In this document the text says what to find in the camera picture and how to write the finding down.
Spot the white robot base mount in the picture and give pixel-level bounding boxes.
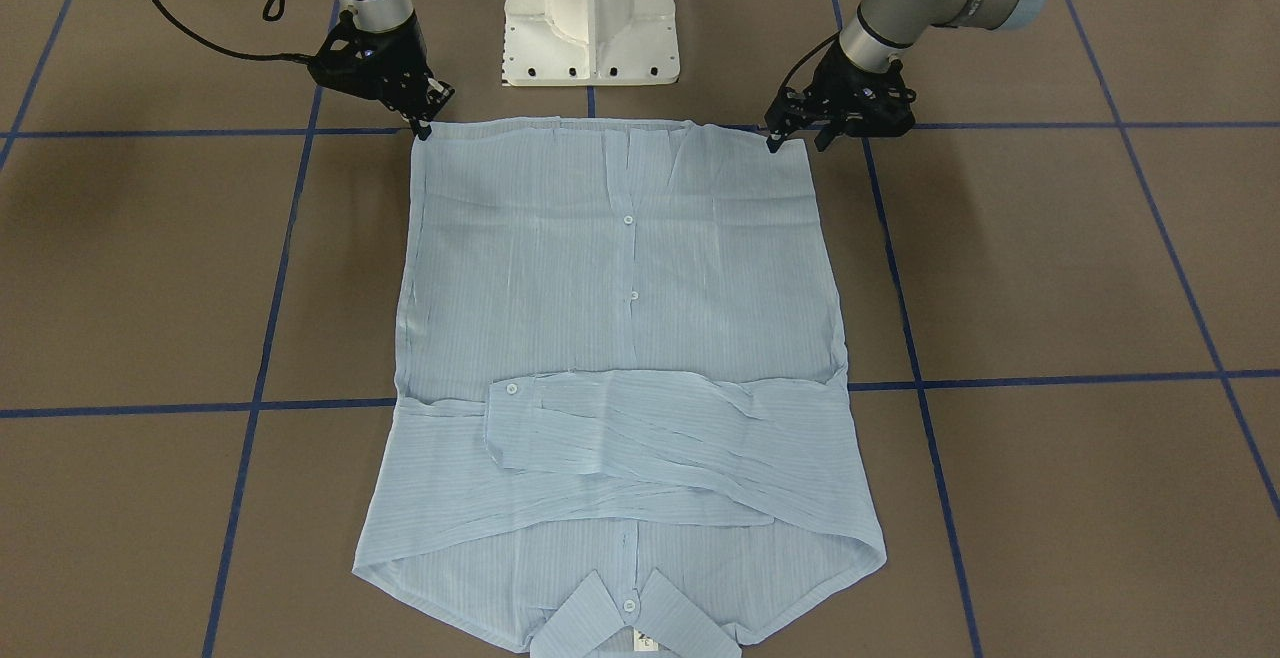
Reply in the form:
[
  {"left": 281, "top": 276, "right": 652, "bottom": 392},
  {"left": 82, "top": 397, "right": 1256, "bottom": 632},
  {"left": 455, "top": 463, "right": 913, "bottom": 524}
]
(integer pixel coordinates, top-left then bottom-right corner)
[{"left": 500, "top": 0, "right": 682, "bottom": 87}]

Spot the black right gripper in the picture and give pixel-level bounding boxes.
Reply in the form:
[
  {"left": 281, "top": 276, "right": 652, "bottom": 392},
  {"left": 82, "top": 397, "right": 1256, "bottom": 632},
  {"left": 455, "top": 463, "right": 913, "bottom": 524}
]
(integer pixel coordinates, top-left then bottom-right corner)
[{"left": 366, "top": 17, "right": 454, "bottom": 140}]

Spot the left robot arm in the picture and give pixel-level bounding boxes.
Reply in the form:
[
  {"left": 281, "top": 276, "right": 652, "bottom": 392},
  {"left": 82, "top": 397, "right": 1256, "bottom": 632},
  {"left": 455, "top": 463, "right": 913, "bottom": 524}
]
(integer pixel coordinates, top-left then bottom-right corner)
[{"left": 764, "top": 0, "right": 1046, "bottom": 154}]

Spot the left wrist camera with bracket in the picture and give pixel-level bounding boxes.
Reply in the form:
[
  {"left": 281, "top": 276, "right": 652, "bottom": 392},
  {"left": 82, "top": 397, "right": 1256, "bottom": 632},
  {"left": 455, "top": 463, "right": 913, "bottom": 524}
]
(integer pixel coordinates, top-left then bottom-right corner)
[{"left": 844, "top": 58, "right": 916, "bottom": 138}]

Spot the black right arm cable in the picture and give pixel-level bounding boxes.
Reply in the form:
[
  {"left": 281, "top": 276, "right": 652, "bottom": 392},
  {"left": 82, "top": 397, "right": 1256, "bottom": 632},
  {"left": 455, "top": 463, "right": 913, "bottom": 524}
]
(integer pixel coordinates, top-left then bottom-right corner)
[{"left": 131, "top": 0, "right": 321, "bottom": 63}]

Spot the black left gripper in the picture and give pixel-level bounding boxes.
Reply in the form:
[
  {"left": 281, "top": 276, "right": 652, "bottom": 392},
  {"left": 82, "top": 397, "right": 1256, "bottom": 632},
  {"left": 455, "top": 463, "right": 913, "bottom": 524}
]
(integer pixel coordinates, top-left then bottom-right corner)
[{"left": 765, "top": 38, "right": 881, "bottom": 155}]

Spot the light blue button-up shirt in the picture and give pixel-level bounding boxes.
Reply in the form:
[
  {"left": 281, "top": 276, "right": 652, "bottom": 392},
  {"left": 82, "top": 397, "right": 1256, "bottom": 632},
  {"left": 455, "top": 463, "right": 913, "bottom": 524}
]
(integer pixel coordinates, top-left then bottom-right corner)
[{"left": 353, "top": 116, "right": 887, "bottom": 657}]

